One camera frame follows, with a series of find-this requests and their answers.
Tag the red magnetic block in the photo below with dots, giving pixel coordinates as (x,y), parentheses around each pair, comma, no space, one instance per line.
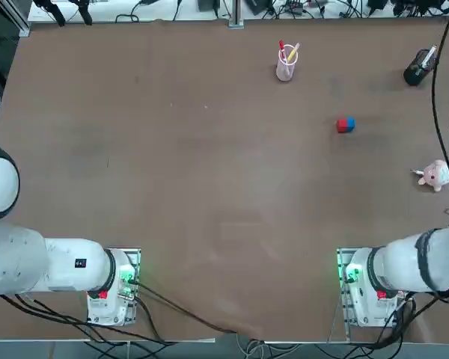
(342,126)

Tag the blue magnetic block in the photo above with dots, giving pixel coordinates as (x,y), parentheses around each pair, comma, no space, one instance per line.
(351,124)

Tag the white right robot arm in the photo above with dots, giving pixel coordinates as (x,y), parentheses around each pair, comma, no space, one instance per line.
(400,261)

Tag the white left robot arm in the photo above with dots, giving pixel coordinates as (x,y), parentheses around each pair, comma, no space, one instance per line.
(60,265)

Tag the red-capped white marker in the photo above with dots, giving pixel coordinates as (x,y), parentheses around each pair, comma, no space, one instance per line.
(282,48)

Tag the yellow highlighter pen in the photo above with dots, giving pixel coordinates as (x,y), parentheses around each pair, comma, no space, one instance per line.
(293,53)

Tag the pink plush toy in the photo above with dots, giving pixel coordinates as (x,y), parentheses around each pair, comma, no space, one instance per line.
(436,175)

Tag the black mesh pen cup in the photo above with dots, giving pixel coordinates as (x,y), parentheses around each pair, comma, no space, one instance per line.
(413,76)

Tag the black stand leg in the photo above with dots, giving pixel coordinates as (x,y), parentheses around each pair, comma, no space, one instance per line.
(56,13)
(85,13)

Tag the white and blue marker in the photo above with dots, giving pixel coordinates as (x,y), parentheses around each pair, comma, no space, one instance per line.
(429,56)

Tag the white table edge bracket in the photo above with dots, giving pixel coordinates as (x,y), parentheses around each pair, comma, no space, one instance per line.
(236,24)

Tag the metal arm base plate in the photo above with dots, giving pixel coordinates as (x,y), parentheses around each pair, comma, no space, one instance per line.
(132,314)
(347,318)

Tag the aluminium corner rail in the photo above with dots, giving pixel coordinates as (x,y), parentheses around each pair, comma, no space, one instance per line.
(23,22)

